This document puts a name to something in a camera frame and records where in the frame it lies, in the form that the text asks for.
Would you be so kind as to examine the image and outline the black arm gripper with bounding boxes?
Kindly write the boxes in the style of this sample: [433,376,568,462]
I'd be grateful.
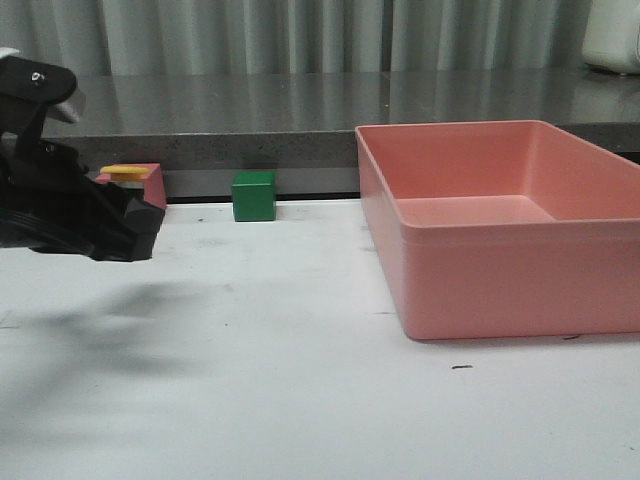
[1,55,165,262]

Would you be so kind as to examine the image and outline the yellow push button switch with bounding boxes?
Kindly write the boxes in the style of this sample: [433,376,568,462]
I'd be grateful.
[99,164,150,199]

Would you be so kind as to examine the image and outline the far pink cube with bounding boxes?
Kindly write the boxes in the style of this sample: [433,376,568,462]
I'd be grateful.
[95,163,167,210]

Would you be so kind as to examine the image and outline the grey stone counter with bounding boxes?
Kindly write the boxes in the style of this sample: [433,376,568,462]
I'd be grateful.
[0,67,640,201]

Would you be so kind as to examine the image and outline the white pleated curtain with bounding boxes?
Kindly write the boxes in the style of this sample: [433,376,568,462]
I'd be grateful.
[1,1,590,76]

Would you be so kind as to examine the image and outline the left green cube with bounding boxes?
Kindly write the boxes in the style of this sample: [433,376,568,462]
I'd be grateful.
[232,171,276,222]

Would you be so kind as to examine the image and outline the pink plastic bin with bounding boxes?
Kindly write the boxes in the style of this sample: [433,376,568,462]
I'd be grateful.
[356,120,639,340]

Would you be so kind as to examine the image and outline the white appliance on counter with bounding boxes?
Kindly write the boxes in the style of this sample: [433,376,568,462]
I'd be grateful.
[581,0,639,75]

